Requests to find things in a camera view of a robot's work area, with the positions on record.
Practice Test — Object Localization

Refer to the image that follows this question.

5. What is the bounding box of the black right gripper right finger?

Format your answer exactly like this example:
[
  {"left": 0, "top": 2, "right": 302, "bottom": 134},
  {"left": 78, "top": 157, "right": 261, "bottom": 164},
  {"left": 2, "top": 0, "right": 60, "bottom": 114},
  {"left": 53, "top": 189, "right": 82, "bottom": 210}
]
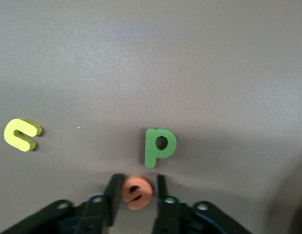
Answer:
[{"left": 152, "top": 174, "right": 194, "bottom": 234}]

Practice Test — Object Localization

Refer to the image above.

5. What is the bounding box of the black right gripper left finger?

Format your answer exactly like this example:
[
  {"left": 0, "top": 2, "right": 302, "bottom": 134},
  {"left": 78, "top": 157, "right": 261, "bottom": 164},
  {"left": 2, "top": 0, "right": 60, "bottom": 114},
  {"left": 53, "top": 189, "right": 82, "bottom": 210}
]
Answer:
[{"left": 75, "top": 173, "right": 124, "bottom": 234}]

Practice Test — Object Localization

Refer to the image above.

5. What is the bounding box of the orange letter e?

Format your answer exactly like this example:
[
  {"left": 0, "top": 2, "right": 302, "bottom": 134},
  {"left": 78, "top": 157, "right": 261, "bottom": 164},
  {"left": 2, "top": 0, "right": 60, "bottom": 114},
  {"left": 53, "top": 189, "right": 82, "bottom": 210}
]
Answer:
[{"left": 121, "top": 175, "right": 154, "bottom": 211}]

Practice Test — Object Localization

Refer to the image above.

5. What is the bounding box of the green letter p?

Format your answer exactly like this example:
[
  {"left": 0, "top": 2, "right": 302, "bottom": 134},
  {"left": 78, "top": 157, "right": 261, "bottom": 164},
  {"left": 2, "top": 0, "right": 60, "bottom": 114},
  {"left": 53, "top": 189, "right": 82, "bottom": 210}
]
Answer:
[{"left": 143, "top": 128, "right": 178, "bottom": 169}]

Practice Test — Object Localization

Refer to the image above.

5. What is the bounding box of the yellow letter u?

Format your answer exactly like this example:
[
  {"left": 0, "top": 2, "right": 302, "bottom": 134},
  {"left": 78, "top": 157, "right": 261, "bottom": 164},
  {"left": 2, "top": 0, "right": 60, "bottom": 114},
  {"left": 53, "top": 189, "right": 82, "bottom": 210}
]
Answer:
[{"left": 3, "top": 118, "right": 43, "bottom": 153}]

